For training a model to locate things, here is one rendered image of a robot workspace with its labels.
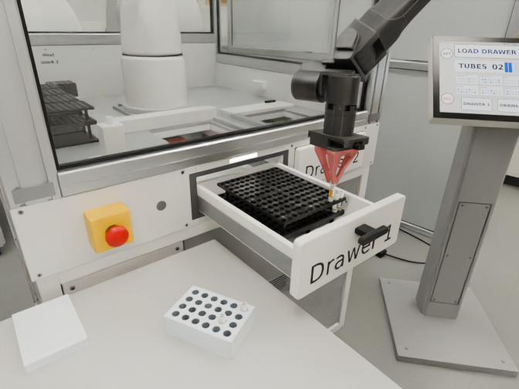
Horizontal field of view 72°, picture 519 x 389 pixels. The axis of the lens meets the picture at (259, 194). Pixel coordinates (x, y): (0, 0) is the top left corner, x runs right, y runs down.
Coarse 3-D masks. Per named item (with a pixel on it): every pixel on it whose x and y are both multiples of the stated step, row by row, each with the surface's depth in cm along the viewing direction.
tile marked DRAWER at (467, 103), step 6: (462, 96) 118; (462, 102) 117; (468, 102) 117; (474, 102) 117; (480, 102) 116; (486, 102) 116; (462, 108) 117; (468, 108) 116; (474, 108) 116; (480, 108) 116; (486, 108) 116; (492, 108) 116
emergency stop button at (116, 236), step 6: (114, 228) 63; (120, 228) 64; (108, 234) 63; (114, 234) 63; (120, 234) 64; (126, 234) 65; (108, 240) 63; (114, 240) 63; (120, 240) 64; (126, 240) 65; (114, 246) 64
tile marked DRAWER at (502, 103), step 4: (500, 100) 116; (504, 100) 116; (508, 100) 116; (512, 100) 116; (516, 100) 115; (500, 104) 116; (504, 104) 115; (508, 104) 115; (512, 104) 115; (516, 104) 115; (500, 108) 115; (504, 108) 115; (508, 108) 115; (512, 108) 115; (516, 108) 115; (508, 112) 115; (512, 112) 115; (516, 112) 114
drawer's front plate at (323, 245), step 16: (368, 208) 65; (384, 208) 67; (400, 208) 71; (336, 224) 60; (352, 224) 61; (368, 224) 65; (384, 224) 69; (304, 240) 55; (320, 240) 57; (336, 240) 60; (352, 240) 63; (384, 240) 71; (304, 256) 56; (320, 256) 58; (336, 256) 62; (352, 256) 65; (368, 256) 69; (304, 272) 57; (320, 272) 60; (336, 272) 64; (304, 288) 59
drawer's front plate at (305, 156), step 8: (296, 152) 96; (304, 152) 96; (312, 152) 98; (360, 152) 112; (296, 160) 96; (304, 160) 97; (312, 160) 99; (352, 160) 111; (360, 160) 114; (296, 168) 97; (304, 168) 98; (320, 168) 102; (352, 168) 113; (312, 176) 101; (320, 176) 104
